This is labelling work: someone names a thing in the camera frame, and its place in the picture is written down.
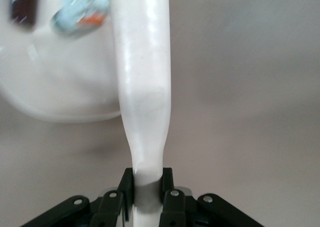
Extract brown table cover sheet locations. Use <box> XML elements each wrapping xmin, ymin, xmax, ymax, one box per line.
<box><xmin>0</xmin><ymin>0</ymin><xmax>320</xmax><ymax>227</ymax></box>

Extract dark brown block component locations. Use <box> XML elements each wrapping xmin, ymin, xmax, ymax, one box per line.
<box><xmin>8</xmin><ymin>0</ymin><xmax>41</xmax><ymax>30</ymax></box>

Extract white green switch component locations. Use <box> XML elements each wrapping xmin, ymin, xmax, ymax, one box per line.
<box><xmin>49</xmin><ymin>0</ymin><xmax>112</xmax><ymax>39</ymax></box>

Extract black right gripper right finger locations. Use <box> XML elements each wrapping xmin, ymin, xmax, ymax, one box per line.
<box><xmin>158</xmin><ymin>167</ymin><xmax>263</xmax><ymax>227</ymax></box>

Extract beige plastic dustpan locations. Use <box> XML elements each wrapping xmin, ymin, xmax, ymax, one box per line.
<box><xmin>0</xmin><ymin>0</ymin><xmax>123</xmax><ymax>124</ymax></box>

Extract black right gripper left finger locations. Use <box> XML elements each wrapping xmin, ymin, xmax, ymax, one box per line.
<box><xmin>18</xmin><ymin>168</ymin><xmax>136</xmax><ymax>227</ymax></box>

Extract beige hand brush black bristles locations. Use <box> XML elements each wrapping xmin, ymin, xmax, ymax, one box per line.
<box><xmin>108</xmin><ymin>0</ymin><xmax>173</xmax><ymax>227</ymax></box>

